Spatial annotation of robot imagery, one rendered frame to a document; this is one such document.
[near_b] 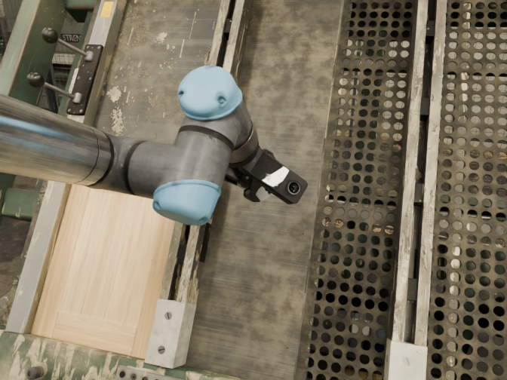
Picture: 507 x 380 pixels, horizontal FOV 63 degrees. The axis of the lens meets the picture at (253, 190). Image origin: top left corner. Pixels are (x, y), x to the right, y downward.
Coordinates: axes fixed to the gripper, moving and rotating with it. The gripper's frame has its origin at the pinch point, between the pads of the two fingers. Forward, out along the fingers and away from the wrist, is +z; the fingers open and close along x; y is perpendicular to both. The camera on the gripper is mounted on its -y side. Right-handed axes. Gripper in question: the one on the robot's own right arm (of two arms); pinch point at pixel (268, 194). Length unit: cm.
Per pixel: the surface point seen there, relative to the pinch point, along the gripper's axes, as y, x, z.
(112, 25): 63, -24, 2
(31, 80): 62, 2, -8
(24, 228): 225, 61, 189
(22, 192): 65, 26, 13
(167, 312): 7.9, 29.9, 5.5
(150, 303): 14.7, 31.0, 10.7
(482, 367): -83, -7, 157
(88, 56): 61, -12, 0
